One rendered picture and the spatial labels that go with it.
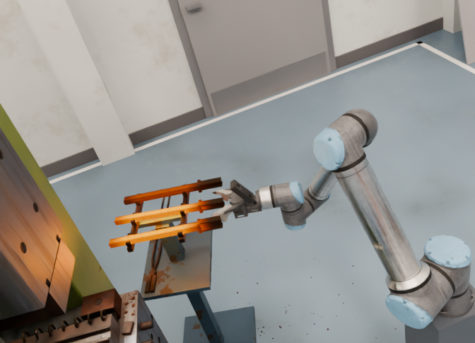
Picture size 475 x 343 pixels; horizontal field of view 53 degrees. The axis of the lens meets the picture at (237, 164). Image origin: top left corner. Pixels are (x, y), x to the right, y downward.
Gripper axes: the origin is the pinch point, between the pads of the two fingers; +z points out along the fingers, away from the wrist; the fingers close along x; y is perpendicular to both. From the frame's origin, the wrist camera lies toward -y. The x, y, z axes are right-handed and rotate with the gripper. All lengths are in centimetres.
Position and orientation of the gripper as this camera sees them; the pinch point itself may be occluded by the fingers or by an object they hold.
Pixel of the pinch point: (210, 203)
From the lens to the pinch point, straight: 192.6
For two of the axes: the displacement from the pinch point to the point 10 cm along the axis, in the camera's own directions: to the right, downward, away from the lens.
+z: -9.7, 1.8, 1.4
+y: 2.3, 7.7, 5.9
